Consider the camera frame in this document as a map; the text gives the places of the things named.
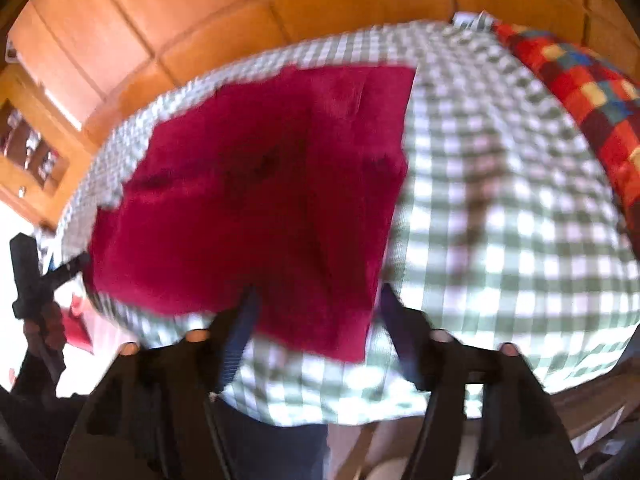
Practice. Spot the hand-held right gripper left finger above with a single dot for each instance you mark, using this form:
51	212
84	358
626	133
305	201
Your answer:
239	335

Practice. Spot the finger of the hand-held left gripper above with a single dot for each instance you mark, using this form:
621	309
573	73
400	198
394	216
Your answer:
67	269

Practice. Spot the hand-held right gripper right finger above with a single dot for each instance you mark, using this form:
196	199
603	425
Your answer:
402	345

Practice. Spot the dark red garment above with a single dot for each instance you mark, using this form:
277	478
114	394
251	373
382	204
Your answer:
260	200

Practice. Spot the person's left hand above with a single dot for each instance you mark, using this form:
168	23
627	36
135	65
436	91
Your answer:
49	327

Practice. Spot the red fabric item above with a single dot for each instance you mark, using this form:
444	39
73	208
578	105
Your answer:
79	327

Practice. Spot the person's dark blue trousers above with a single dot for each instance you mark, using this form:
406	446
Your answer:
272	442

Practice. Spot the wooden shelf cabinet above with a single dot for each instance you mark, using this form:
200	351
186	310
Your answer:
30	150

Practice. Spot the green checked bedsheet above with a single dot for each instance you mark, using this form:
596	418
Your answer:
500	240

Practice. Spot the wooden wardrobe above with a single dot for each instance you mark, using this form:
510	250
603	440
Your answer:
200	15

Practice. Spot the multicolour plaid pillow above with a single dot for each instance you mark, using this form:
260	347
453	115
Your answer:
585	95

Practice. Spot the wooden bed frame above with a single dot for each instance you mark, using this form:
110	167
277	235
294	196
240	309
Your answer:
597	402

